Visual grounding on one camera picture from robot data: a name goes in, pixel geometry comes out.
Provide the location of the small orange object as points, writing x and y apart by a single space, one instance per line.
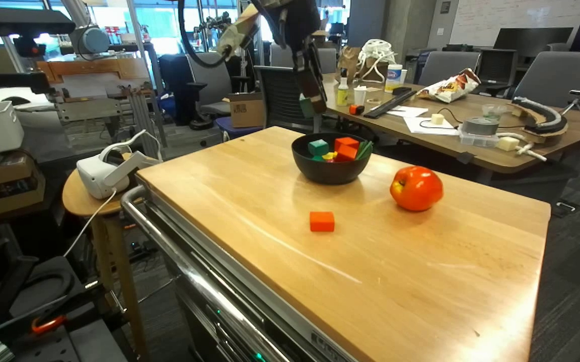
356 109

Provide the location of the curved black headband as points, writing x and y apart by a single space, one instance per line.
539 114

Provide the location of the white VR headset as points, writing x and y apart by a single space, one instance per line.
110 171

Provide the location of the small white object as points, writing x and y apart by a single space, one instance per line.
438 118

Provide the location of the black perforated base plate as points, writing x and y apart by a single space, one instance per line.
69 345

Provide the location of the white power adapter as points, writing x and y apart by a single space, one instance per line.
508 144

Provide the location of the brown box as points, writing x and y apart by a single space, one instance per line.
1 187

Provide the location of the red orange apple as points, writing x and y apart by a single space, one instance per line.
416 187

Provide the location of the long black bar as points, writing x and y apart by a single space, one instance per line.
392 102

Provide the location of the dark blue office chair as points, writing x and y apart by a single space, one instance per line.
181 86

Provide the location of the black office chair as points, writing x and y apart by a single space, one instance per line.
280 92

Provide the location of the red radish toy green leaves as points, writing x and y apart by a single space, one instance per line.
366 150

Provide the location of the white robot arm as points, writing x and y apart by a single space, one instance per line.
300 16

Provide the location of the black bowl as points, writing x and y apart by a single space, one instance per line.
323 174

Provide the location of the cardboard box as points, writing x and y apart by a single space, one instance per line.
246 111

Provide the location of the black flat device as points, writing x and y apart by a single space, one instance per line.
19 19

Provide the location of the yellow wooden block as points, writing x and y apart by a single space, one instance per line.
331 158

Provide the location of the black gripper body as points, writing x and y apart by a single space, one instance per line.
307 62

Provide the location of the round wooden stool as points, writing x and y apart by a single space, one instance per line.
82 201

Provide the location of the metal tool cart body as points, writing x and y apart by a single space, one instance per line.
200 315

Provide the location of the wooden office desk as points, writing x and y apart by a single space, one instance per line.
572 132

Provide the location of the orange clamp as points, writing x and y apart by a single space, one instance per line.
49 325

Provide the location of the white paper sheet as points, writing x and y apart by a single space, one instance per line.
420 127
404 109

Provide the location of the snack chip bag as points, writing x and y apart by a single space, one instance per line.
448 86

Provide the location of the grey mesh office chair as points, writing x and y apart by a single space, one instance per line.
562 77

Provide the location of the wooden workbench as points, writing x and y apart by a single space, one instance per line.
95 81

